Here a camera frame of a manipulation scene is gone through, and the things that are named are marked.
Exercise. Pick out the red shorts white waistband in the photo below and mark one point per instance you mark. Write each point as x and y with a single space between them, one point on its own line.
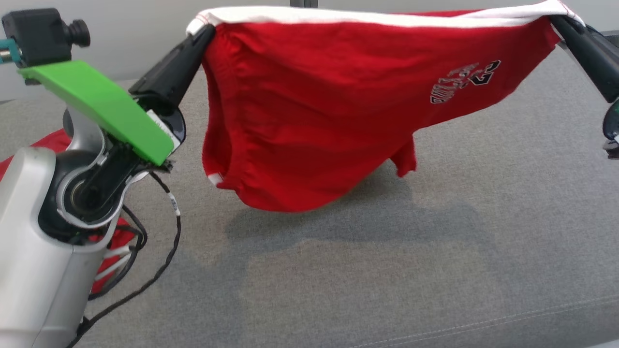
314 121

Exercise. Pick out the grey fabric sofa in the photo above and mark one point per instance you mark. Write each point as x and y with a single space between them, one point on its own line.
387 280

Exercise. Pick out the aluminium partition post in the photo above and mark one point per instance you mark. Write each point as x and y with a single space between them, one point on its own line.
304 3

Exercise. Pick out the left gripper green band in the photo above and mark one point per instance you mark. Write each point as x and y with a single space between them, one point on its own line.
96 101

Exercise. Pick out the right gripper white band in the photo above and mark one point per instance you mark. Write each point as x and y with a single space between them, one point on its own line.
613 125

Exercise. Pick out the red jersey white sleeves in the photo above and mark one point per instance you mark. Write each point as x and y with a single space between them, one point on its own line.
51 142

